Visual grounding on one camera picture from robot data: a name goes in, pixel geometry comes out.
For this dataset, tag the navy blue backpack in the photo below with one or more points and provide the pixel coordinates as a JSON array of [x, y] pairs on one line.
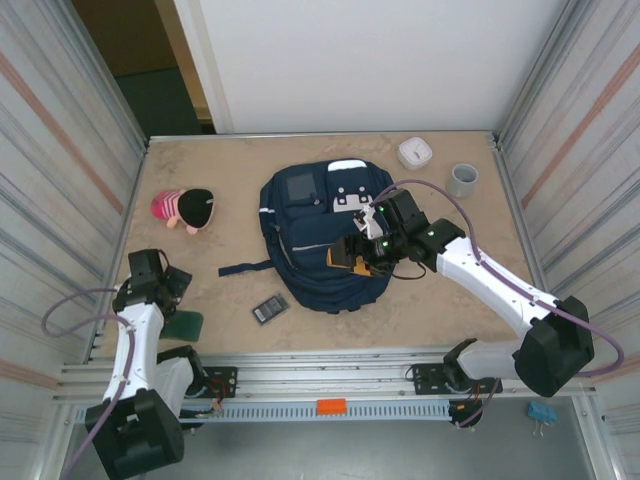
[[310, 235]]

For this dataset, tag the black calculator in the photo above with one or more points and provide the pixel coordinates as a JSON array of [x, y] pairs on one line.
[[271, 310]]

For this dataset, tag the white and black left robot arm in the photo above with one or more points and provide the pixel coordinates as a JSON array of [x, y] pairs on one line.
[[135, 340]]

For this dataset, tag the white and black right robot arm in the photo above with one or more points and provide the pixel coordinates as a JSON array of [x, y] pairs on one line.
[[500, 285]]

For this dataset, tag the grey cup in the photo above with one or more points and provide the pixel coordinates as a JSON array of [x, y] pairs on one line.
[[462, 181]]

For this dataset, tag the pink striped plush doll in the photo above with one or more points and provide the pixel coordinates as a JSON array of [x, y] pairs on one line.
[[170, 207]]

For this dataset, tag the white square timer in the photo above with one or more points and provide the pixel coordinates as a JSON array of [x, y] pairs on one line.
[[416, 152]]

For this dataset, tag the blue binder clip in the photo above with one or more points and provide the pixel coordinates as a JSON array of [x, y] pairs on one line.
[[541, 411]]

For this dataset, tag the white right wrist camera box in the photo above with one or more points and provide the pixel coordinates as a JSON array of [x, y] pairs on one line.
[[371, 222]]

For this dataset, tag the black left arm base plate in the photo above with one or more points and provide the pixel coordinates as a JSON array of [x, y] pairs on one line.
[[225, 375]]

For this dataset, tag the aluminium mounting rail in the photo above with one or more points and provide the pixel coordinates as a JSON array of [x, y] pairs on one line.
[[325, 380]]

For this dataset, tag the aluminium table edge rail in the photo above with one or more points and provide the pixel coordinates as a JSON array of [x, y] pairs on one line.
[[325, 135]]

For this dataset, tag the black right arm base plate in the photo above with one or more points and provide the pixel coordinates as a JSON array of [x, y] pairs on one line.
[[425, 372]]

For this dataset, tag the white door frame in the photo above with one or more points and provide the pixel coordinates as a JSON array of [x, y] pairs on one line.
[[200, 65]]

